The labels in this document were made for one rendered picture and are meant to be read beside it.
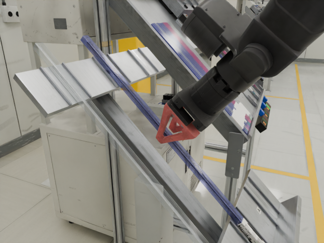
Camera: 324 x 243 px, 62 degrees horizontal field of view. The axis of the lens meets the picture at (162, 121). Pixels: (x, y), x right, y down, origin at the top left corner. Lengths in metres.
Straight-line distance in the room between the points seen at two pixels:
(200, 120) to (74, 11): 0.83
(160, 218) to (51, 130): 0.93
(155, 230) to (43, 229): 1.22
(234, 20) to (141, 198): 0.36
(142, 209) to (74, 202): 0.99
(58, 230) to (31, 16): 1.11
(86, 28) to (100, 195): 0.76
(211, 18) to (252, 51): 0.08
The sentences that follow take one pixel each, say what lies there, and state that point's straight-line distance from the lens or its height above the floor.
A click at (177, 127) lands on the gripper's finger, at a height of 0.92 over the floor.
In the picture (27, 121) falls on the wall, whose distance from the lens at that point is 2.73.
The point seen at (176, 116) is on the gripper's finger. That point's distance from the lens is 0.40.
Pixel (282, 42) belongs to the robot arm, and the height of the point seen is 1.09.
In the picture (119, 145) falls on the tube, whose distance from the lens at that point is 0.39.
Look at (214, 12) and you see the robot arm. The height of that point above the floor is 1.12.
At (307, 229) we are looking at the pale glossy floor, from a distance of 1.80.
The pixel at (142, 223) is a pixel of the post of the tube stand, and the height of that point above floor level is 0.72.
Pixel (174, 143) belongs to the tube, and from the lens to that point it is 0.47.
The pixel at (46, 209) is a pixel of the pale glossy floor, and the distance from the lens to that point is 1.88.
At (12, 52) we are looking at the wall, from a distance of 2.59.
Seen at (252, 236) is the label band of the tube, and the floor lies 0.76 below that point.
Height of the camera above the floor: 1.12
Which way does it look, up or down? 22 degrees down
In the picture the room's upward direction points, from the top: straight up
